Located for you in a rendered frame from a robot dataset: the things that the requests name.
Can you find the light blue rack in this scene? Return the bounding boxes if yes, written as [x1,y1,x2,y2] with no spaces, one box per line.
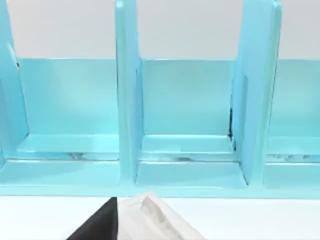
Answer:
[0,0,320,199]

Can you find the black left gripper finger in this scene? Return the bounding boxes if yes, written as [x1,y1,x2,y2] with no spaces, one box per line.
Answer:
[66,196,119,240]

